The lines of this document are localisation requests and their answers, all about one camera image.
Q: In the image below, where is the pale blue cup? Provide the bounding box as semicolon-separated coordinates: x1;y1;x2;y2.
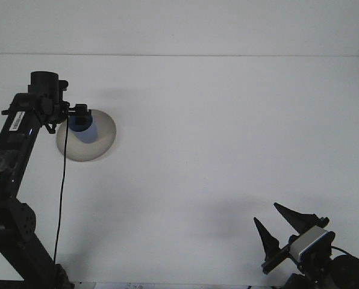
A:
67;110;98;145

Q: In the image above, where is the pale round plate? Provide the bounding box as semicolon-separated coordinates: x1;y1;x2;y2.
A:
56;110;117;163

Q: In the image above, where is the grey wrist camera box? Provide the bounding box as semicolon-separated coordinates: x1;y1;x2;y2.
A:
289;226;336;263

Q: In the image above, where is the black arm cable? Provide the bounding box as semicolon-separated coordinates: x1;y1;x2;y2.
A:
52;116;70;267
331;245;359;259

